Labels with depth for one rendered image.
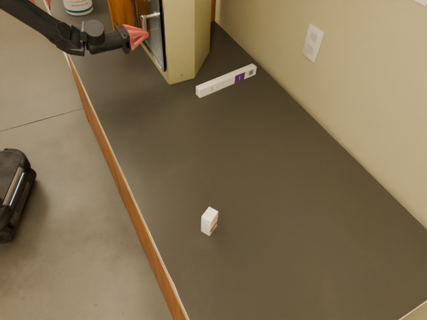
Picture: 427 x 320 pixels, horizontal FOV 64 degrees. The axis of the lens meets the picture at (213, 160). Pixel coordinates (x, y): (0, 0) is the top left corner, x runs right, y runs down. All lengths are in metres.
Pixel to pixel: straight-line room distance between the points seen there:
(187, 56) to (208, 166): 0.46
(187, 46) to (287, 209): 0.69
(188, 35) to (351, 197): 0.77
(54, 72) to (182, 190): 2.39
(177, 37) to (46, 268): 1.39
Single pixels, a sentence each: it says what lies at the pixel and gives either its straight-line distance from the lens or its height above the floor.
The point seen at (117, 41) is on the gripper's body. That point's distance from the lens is 1.25.
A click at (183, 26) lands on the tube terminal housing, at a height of 1.17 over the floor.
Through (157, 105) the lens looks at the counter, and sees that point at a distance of 1.29.
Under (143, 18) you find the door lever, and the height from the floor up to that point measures 1.20.
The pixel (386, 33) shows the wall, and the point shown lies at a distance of 1.08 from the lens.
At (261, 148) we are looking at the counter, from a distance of 1.16.
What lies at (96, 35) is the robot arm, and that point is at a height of 1.21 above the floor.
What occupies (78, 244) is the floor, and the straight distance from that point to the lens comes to 2.09.
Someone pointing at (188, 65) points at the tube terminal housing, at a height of 1.01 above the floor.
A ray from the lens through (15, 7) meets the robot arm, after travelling 1.13.
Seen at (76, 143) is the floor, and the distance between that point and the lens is 2.57.
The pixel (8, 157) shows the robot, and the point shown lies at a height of 0.24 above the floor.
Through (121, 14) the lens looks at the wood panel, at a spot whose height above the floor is 1.06.
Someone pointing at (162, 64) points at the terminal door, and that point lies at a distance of 1.34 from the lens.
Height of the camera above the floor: 1.78
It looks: 50 degrees down
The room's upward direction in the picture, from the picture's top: 4 degrees clockwise
